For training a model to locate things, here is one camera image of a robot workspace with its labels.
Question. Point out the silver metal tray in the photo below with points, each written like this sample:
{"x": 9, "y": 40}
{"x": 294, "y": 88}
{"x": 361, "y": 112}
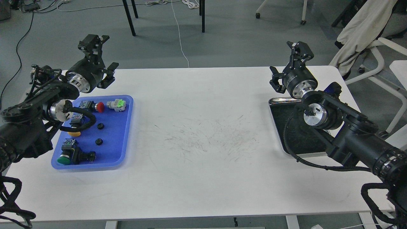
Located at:
{"x": 292, "y": 129}

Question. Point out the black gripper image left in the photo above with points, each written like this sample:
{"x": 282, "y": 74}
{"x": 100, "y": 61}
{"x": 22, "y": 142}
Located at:
{"x": 88, "y": 73}

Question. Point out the green push button switch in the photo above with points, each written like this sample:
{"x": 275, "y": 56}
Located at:
{"x": 68, "y": 150}

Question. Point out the yellow push button switch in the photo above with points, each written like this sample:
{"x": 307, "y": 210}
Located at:
{"x": 76, "y": 121}

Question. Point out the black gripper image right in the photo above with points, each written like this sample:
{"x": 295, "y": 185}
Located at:
{"x": 297, "y": 79}

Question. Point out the blue plastic tray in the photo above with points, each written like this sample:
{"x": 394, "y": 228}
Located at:
{"x": 115, "y": 136}

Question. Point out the black switch block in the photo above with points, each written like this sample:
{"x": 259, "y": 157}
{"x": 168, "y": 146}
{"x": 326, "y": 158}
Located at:
{"x": 80, "y": 156}

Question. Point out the red push button switch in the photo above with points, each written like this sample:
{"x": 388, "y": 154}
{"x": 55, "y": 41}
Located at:
{"x": 91, "y": 106}

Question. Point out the white chair with beige cloth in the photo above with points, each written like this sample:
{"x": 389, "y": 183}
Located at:
{"x": 363, "y": 32}

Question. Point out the black gear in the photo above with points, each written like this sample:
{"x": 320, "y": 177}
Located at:
{"x": 99, "y": 141}
{"x": 100, "y": 126}

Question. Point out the grey green connector switch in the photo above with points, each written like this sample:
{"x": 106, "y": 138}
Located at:
{"x": 118, "y": 105}

